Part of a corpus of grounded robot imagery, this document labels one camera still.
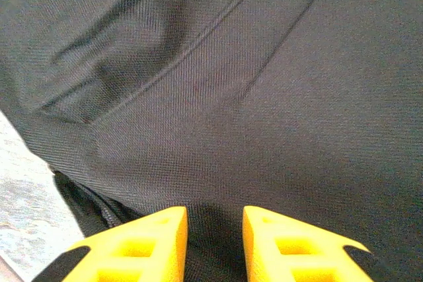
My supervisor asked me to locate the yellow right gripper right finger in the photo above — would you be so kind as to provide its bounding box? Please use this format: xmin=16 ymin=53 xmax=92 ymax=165
xmin=243 ymin=205 xmax=376 ymax=282

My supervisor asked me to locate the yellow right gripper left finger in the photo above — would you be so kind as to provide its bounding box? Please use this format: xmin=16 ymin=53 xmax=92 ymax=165
xmin=31 ymin=205 xmax=189 ymax=282

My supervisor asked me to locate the black fabric backpack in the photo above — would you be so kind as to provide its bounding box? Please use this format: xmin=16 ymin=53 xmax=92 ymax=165
xmin=0 ymin=0 xmax=423 ymax=282

